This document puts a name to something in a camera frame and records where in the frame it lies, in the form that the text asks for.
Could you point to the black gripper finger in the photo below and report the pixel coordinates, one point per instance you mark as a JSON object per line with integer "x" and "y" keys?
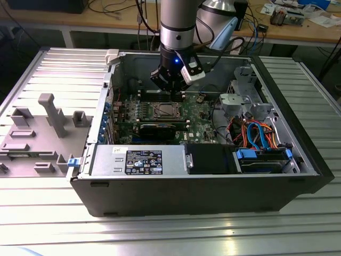
{"x": 181, "y": 84}
{"x": 160, "y": 78}

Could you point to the metal locking lever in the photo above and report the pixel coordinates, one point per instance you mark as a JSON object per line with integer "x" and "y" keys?
{"x": 165, "y": 103}
{"x": 170, "y": 116}

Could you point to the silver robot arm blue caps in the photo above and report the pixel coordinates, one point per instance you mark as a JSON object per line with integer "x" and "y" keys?
{"x": 177, "y": 24}

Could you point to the CPU socket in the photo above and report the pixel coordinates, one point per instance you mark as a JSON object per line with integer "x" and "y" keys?
{"x": 153, "y": 113}

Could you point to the coin cell battery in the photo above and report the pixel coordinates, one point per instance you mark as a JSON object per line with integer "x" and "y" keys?
{"x": 199, "y": 99}

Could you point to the green RAM stick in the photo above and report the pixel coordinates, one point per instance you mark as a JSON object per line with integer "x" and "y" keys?
{"x": 160, "y": 120}

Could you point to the green motherboard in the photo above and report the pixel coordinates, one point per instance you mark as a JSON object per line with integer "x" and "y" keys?
{"x": 197, "y": 125}

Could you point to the black graphics card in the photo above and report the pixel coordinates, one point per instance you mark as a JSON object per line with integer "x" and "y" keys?
{"x": 157, "y": 130}

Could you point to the black fan shroud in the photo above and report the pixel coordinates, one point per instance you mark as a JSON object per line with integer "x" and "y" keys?
{"x": 207, "y": 160}

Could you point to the black computer tower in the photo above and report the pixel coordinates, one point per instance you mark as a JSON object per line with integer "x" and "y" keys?
{"x": 243, "y": 13}

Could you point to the wooden workbench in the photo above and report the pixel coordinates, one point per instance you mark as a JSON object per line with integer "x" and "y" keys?
{"x": 80, "y": 18}

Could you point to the silver power supply unit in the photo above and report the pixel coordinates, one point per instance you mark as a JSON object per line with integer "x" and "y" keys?
{"x": 106, "y": 160}

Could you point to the small black adapter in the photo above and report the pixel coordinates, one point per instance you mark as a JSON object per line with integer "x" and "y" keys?
{"x": 263, "y": 27}

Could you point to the black PC case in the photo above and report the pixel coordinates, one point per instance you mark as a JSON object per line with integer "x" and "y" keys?
{"x": 160, "y": 194}

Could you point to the hard disk in blue carrier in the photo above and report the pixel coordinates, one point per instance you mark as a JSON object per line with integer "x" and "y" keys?
{"x": 261, "y": 166}

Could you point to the copper heat sink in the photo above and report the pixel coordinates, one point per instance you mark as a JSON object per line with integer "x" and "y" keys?
{"x": 278, "y": 17}

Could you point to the blue case latch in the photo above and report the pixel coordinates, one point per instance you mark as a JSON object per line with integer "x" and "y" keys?
{"x": 73, "y": 162}

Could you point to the grey metal box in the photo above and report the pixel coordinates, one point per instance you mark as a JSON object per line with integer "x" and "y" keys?
{"x": 295, "y": 18}

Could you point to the black box on desk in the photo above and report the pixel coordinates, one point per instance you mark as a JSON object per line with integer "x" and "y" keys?
{"x": 45, "y": 5}

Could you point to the grey parts rack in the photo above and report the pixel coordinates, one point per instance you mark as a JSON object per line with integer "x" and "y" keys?
{"x": 34, "y": 149}

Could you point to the white papers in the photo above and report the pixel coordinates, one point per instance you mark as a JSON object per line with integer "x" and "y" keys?
{"x": 323, "y": 21}

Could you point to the blue box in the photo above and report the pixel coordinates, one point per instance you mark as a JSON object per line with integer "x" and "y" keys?
{"x": 314, "y": 2}

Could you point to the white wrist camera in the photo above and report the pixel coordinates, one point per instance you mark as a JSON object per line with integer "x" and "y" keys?
{"x": 193, "y": 74}

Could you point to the silver metal bracket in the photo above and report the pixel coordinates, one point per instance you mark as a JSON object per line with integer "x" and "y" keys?
{"x": 233, "y": 102}

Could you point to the grey drive bay bracket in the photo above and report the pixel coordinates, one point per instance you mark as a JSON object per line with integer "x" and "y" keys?
{"x": 243, "y": 77}

